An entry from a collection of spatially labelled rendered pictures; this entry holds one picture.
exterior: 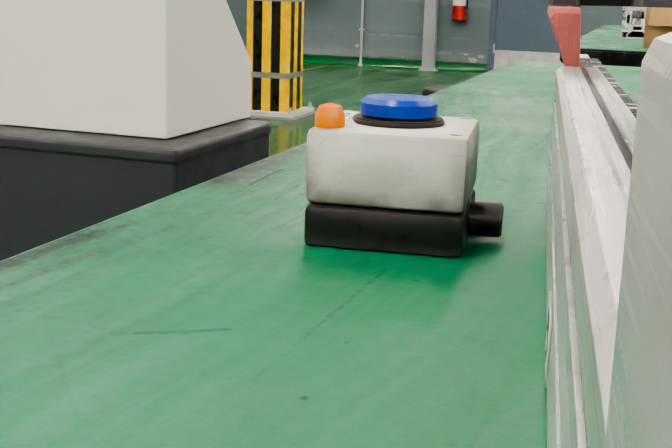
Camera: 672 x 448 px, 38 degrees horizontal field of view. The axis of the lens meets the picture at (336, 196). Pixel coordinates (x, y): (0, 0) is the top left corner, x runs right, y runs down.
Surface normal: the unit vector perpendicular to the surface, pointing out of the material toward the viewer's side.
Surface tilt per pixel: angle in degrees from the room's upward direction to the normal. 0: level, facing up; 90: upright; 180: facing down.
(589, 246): 45
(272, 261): 0
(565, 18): 111
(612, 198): 0
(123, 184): 90
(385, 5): 90
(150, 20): 90
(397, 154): 90
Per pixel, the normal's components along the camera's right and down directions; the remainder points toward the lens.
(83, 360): 0.03, -0.98
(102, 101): -0.32, 0.18
